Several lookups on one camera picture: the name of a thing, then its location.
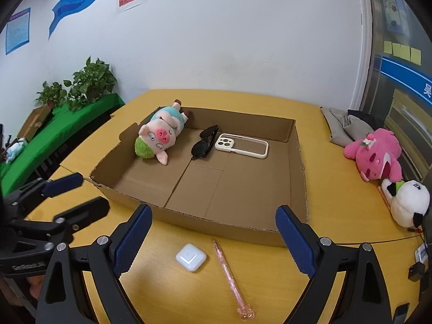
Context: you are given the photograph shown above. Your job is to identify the white earbuds case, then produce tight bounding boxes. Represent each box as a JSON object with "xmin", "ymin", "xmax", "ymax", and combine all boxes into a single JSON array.
[{"xmin": 176, "ymin": 244, "xmax": 207, "ymax": 272}]

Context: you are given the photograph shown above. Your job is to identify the pink transparent pen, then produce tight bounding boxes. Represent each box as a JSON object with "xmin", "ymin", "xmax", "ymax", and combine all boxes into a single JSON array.
[{"xmin": 213, "ymin": 239, "xmax": 255, "ymax": 320}]

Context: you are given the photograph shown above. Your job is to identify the black sunglasses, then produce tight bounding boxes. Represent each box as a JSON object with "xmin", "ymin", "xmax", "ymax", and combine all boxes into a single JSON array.
[{"xmin": 191, "ymin": 125, "xmax": 219, "ymax": 160}]

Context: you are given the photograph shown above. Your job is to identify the white phone case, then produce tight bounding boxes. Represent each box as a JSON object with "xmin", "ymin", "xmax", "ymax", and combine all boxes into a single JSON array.
[{"xmin": 215, "ymin": 133, "xmax": 269, "ymax": 160}]

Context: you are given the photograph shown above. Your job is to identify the person's left hand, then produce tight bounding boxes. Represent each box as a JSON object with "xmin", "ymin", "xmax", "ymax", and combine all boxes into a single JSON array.
[{"xmin": 27, "ymin": 275, "xmax": 44, "ymax": 299}]

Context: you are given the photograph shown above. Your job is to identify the small light plush toy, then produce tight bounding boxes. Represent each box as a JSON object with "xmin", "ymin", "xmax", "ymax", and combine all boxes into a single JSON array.
[{"xmin": 6, "ymin": 137, "xmax": 28, "ymax": 164}]

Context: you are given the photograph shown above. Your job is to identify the small black device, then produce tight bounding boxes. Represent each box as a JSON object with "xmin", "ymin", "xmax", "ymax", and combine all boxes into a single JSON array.
[{"xmin": 408, "ymin": 262, "xmax": 426, "ymax": 282}]

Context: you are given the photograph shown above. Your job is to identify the green table cloth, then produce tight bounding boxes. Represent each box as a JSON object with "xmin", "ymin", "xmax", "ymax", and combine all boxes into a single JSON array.
[{"xmin": 1, "ymin": 94, "xmax": 124, "ymax": 195}]

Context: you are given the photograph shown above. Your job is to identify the small cardboard box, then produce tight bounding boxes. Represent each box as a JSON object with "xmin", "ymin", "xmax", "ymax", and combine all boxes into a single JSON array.
[{"xmin": 17, "ymin": 104, "xmax": 52, "ymax": 142}]

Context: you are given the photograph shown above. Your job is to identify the green potted plant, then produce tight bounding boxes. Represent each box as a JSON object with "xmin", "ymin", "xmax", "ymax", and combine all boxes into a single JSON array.
[
  {"xmin": 63, "ymin": 57, "xmax": 117, "ymax": 111},
  {"xmin": 35, "ymin": 81, "xmax": 67, "ymax": 109}
]

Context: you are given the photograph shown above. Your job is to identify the pig plush toy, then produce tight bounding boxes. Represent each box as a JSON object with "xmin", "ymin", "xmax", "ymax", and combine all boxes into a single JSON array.
[{"xmin": 135, "ymin": 100, "xmax": 191, "ymax": 165}]

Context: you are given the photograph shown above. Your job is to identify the white panda plush toy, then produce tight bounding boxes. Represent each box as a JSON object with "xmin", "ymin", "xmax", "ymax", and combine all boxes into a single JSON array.
[{"xmin": 381, "ymin": 178, "xmax": 431, "ymax": 228}]

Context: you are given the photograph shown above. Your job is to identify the pink bear plush toy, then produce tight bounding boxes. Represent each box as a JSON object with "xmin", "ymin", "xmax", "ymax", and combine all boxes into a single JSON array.
[{"xmin": 343, "ymin": 128, "xmax": 403, "ymax": 182}]

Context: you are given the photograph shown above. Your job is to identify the brown cardboard box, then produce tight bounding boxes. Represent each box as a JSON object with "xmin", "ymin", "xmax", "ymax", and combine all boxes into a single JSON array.
[{"xmin": 90, "ymin": 108, "xmax": 309, "ymax": 247}]

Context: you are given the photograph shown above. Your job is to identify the grey folded cloth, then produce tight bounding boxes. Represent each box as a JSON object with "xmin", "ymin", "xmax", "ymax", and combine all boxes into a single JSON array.
[{"xmin": 321, "ymin": 107, "xmax": 374, "ymax": 147}]

